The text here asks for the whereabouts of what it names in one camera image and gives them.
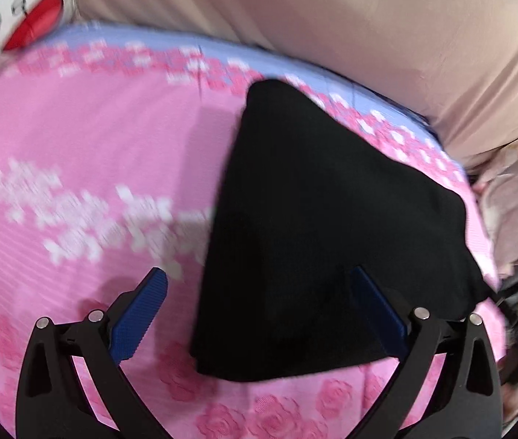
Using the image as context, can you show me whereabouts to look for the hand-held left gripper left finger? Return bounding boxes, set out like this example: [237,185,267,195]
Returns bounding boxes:
[15,266,169,439]

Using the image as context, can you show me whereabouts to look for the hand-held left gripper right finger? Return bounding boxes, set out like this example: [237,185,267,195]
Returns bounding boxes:
[350,266,503,439]

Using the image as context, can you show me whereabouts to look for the black pants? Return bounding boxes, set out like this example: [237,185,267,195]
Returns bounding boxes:
[189,79,491,383]

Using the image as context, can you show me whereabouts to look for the pink rose print bed sheet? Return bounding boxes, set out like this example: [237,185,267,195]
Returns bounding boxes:
[0,20,507,439]

